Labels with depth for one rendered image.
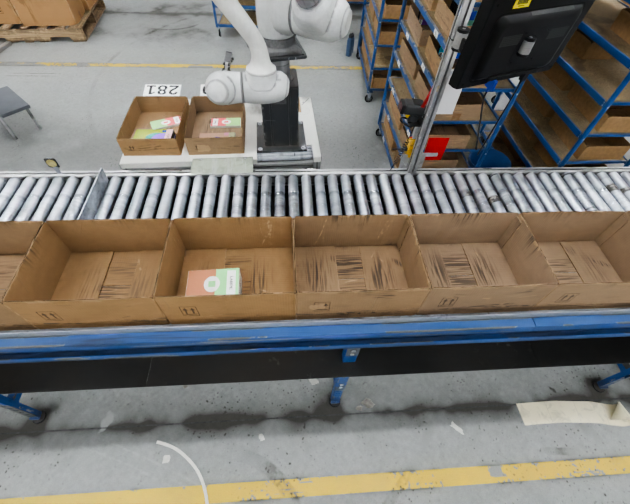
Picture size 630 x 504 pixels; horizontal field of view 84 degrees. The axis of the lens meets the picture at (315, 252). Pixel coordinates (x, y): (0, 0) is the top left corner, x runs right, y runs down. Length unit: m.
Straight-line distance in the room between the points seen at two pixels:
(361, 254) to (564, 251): 0.78
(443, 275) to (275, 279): 0.59
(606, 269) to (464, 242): 0.51
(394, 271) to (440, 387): 1.00
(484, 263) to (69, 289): 1.42
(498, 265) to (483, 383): 0.95
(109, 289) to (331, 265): 0.74
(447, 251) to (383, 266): 0.26
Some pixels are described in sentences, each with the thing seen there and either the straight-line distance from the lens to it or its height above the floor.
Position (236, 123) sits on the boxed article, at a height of 0.77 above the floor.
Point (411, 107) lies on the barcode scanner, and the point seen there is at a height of 1.08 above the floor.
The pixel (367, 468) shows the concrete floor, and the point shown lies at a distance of 1.94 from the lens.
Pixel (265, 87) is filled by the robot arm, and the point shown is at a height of 1.27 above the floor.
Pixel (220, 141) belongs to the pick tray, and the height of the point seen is 0.83.
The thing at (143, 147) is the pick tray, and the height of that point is 0.80.
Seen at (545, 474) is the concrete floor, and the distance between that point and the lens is 2.24.
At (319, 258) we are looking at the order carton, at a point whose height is 0.89.
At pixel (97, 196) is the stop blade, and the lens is 1.86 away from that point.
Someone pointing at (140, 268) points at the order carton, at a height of 0.89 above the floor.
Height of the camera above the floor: 1.91
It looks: 53 degrees down
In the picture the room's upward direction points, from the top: 4 degrees clockwise
